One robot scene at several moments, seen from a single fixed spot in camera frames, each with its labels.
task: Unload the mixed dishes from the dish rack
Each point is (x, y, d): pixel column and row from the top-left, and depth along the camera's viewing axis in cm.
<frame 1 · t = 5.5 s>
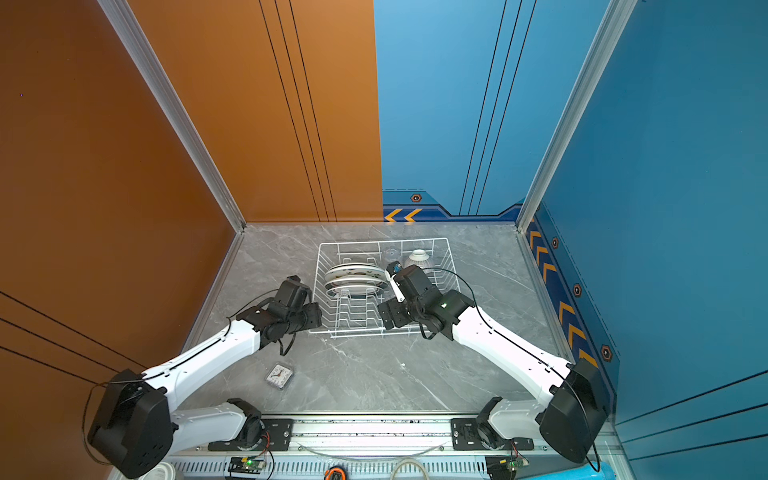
left hand: (315, 311, 87), fingers open
right hand: (391, 304, 79), fingers open
green red rimmed plate: (355, 292, 95), point 7 cm above the table
watermelon pattern plate: (354, 271, 91), point 14 cm above the table
green rimmed plate: (355, 281, 89), point 14 cm above the table
small white square clock: (279, 375, 83), point 2 cm above the table

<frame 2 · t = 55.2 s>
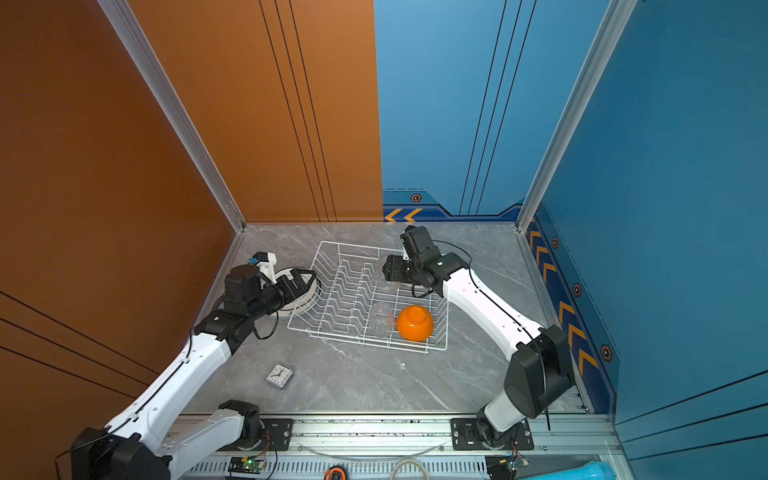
left hand: (307, 276, 79), fingers open
right hand: (389, 269, 82), fingers open
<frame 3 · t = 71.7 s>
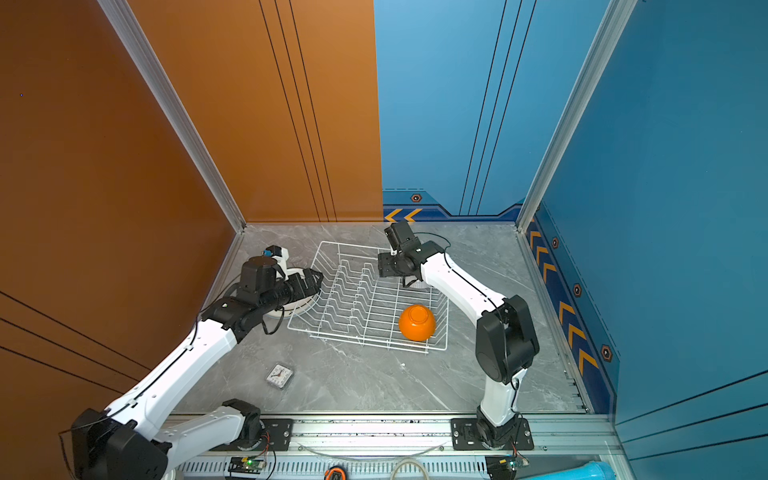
left hand: (312, 276, 80), fingers open
right hand: (385, 265, 88), fingers open
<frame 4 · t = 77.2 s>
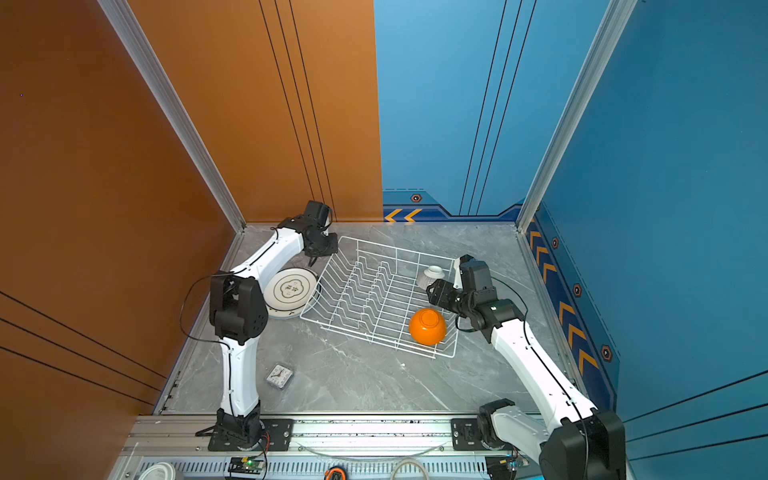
left hand: (332, 245, 99), fingers closed
right hand: (432, 291, 81), fingers open
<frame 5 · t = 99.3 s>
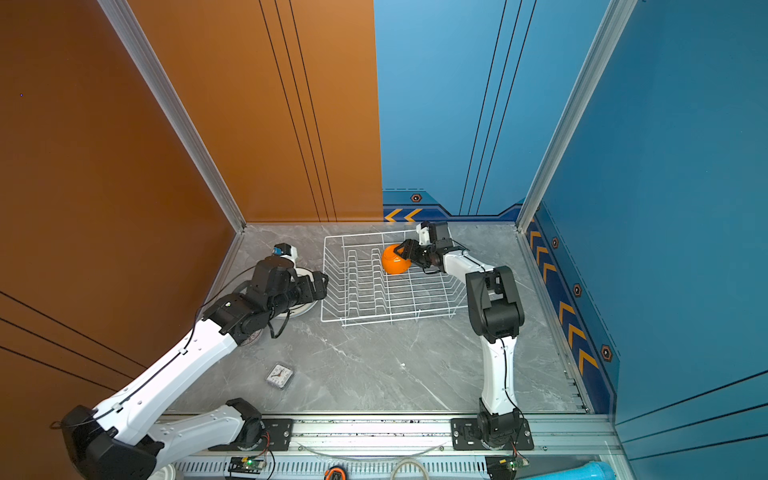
left hand: (315, 277, 77), fingers open
right hand: (398, 253, 101), fingers open
orange bowl: (393, 263, 101), point 8 cm above the table
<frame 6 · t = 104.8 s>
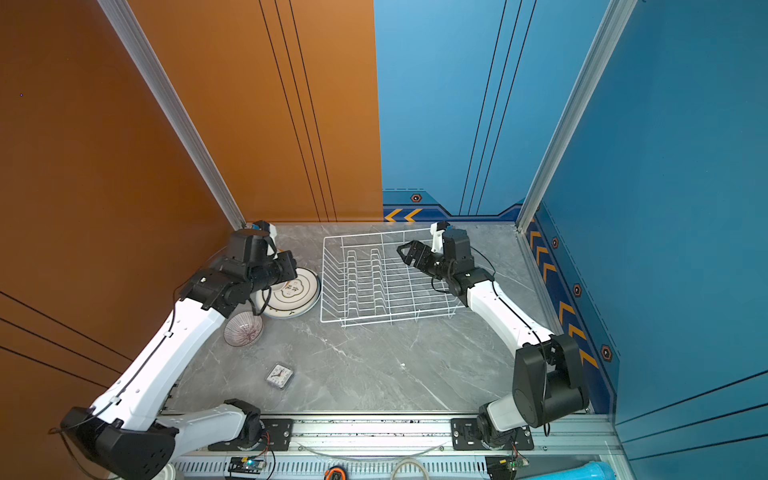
left hand: (296, 258, 75), fingers closed
right hand: (404, 254, 83), fingers open
